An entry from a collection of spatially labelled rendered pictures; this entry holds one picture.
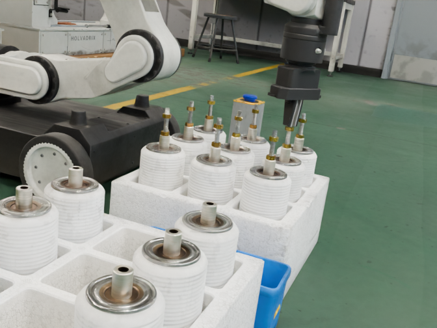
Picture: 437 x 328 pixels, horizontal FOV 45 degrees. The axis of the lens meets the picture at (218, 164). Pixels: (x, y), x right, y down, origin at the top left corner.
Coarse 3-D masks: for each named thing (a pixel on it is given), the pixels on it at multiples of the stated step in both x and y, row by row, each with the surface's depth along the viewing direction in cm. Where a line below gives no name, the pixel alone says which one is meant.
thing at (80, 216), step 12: (48, 192) 82; (60, 192) 82; (96, 192) 84; (60, 204) 81; (72, 204) 81; (84, 204) 82; (96, 204) 84; (60, 216) 82; (72, 216) 82; (84, 216) 83; (96, 216) 85; (60, 228) 83; (72, 228) 83; (84, 228) 83; (96, 228) 85; (72, 240) 83; (84, 240) 84
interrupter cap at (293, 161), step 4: (276, 156) 117; (292, 156) 118; (276, 160) 114; (292, 160) 115; (296, 160) 115; (300, 160) 115; (280, 164) 111; (284, 164) 111; (288, 164) 111; (292, 164) 112; (296, 164) 112; (300, 164) 114
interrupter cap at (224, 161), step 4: (196, 156) 108; (200, 156) 109; (204, 156) 109; (208, 156) 110; (220, 156) 111; (224, 156) 111; (196, 160) 107; (200, 160) 106; (204, 160) 107; (208, 160) 108; (220, 160) 109; (224, 160) 109; (228, 160) 109; (204, 164) 105; (208, 164) 105; (212, 164) 105; (216, 164) 105; (220, 164) 105; (224, 164) 106; (228, 164) 106
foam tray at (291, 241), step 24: (120, 192) 110; (144, 192) 107; (168, 192) 108; (240, 192) 113; (312, 192) 119; (120, 216) 111; (144, 216) 109; (168, 216) 107; (240, 216) 100; (288, 216) 103; (312, 216) 119; (240, 240) 101; (264, 240) 99; (288, 240) 98; (312, 240) 128; (288, 264) 104; (288, 288) 110
